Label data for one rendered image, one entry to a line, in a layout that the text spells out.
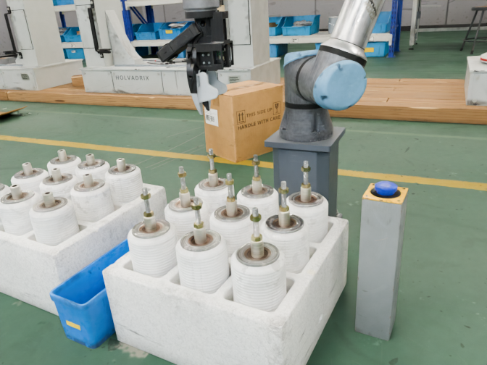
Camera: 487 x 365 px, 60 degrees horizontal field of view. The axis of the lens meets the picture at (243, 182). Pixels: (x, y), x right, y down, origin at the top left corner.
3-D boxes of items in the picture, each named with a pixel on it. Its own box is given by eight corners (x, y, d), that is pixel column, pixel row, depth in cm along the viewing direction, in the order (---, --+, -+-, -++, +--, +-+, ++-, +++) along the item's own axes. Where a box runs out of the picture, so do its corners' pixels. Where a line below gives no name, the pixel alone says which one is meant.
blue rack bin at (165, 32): (177, 36, 632) (175, 22, 624) (199, 35, 617) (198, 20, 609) (158, 40, 591) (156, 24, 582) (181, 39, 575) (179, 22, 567)
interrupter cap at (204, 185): (203, 179, 107) (203, 177, 107) (232, 179, 106) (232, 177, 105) (194, 191, 100) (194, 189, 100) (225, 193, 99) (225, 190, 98)
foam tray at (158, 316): (212, 250, 122) (206, 193, 115) (346, 283, 104) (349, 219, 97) (117, 340, 91) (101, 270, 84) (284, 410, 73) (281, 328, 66)
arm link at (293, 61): (315, 93, 123) (315, 44, 118) (339, 101, 111) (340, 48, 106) (277, 98, 120) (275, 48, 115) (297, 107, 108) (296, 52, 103)
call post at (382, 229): (362, 311, 95) (370, 184, 83) (395, 319, 92) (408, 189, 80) (354, 332, 89) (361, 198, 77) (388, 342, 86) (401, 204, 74)
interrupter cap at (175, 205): (167, 215, 90) (167, 212, 89) (169, 200, 97) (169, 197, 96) (203, 211, 90) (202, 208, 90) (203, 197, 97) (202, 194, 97)
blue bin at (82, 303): (148, 266, 117) (141, 227, 112) (180, 275, 112) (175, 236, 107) (59, 337, 93) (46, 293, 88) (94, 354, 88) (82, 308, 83)
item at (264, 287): (226, 334, 81) (219, 253, 74) (264, 311, 86) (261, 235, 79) (258, 363, 74) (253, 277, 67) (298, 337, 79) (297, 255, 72)
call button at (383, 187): (376, 189, 81) (377, 179, 80) (398, 192, 79) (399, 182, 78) (372, 197, 78) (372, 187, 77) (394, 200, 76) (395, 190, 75)
